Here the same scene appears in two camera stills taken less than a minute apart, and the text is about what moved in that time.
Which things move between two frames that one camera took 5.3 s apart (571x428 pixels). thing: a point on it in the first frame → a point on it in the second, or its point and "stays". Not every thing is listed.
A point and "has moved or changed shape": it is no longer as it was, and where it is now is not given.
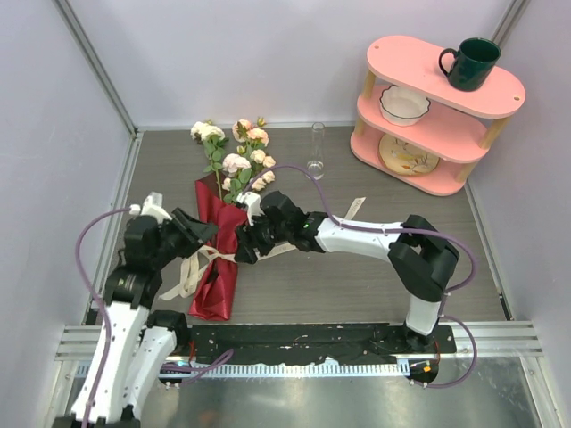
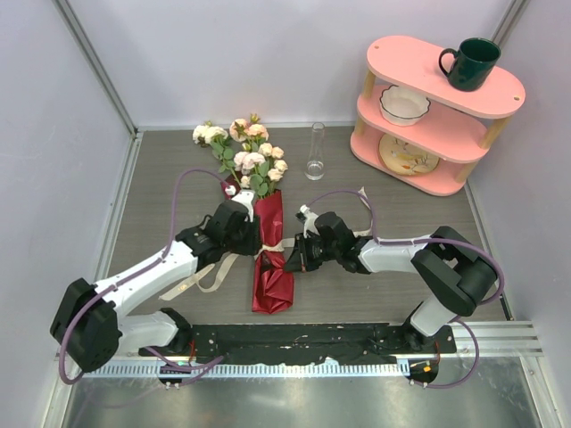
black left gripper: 194,231 → 253,241
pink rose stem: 253,137 has moved or changed shape
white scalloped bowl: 401,107 stays
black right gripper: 248,240 → 296,263
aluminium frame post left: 96,64 stays
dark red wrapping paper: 215,296 → 272,290
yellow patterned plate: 404,159 stays
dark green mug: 473,63 stays
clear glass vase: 316,166 stays
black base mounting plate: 271,343 stays
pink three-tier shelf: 417,127 stays
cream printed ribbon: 202,256 has moved or changed shape
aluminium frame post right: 509,21 stays
